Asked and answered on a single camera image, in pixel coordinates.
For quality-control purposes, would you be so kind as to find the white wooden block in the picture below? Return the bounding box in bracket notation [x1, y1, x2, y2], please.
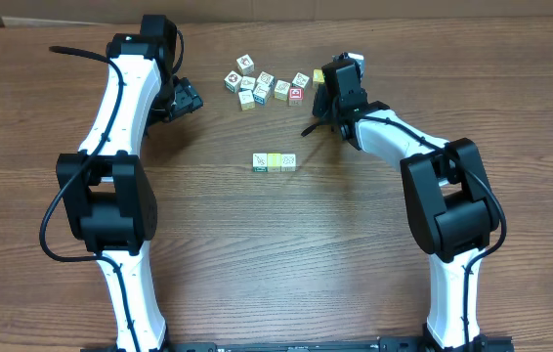
[280, 154, 297, 172]

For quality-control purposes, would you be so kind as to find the letter L wooden block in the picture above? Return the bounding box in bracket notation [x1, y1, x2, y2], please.
[267, 154, 281, 172]

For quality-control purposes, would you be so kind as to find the green sided wooden block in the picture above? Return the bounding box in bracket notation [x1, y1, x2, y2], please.
[252, 154, 268, 172]

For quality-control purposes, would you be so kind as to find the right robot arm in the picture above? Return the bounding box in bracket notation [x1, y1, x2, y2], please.
[313, 53, 513, 351]

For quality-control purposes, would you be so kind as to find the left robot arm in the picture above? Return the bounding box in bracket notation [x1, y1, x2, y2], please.
[50, 15, 203, 351]

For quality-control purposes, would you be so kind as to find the red face wooden block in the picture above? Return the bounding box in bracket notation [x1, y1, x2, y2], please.
[288, 87, 304, 107]

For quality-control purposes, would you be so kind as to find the yellow top wooden block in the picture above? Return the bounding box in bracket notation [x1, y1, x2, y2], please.
[313, 69, 324, 89]

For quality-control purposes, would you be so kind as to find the white tilted picture block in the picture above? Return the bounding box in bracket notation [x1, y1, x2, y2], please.
[292, 72, 310, 90]

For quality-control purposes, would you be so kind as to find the soccer ball wooden block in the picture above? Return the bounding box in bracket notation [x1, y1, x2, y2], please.
[224, 70, 243, 93]

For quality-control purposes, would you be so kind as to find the blue sided picture block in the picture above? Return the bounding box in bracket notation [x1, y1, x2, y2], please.
[257, 71, 276, 89]

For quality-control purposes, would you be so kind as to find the sailboat blue wooden block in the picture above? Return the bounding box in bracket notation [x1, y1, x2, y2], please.
[252, 84, 271, 105]

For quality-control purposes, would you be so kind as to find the ice cream wooden block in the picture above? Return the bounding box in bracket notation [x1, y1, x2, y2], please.
[240, 76, 256, 91]

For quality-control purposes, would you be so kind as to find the top red picture block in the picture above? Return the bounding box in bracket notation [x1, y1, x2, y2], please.
[236, 54, 255, 76]

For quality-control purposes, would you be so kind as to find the cardboard panel at back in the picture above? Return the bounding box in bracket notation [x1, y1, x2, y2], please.
[0, 0, 553, 23]

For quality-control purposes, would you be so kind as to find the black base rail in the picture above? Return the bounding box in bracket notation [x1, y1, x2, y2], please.
[80, 335, 515, 352]

